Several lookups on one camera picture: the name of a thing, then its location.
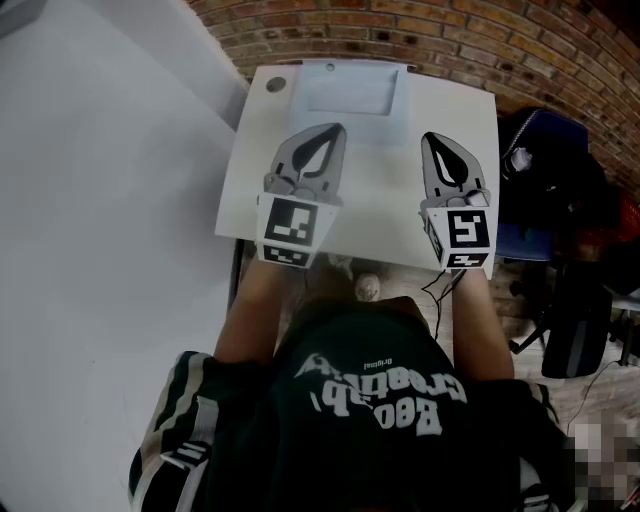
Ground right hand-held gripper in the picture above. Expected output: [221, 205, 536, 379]
[417, 131, 495, 272]

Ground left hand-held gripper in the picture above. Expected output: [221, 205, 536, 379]
[254, 122, 348, 271]

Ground white A4 paper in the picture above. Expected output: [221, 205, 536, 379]
[293, 67, 409, 145]

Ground person's left forearm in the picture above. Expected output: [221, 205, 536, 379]
[213, 258, 292, 367]

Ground person's right forearm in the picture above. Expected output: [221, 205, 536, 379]
[451, 268, 517, 382]

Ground small white object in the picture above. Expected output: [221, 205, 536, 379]
[509, 146, 535, 175]

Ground white table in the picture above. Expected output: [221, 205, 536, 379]
[214, 58, 500, 281]

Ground blue chair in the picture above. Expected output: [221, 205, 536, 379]
[493, 106, 592, 265]

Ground black jacket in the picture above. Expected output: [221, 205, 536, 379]
[498, 110, 622, 232]

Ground beige shoe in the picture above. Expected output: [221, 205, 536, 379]
[354, 271, 382, 303]

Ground khaki shorts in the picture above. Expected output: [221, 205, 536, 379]
[297, 267, 432, 331]

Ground black office chair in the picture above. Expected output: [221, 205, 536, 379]
[508, 259, 640, 380]

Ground green printed t-shirt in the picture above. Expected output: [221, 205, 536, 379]
[127, 296, 572, 512]

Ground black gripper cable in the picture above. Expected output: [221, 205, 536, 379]
[419, 268, 467, 342]

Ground black floor cable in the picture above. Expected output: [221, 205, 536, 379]
[566, 358, 622, 437]

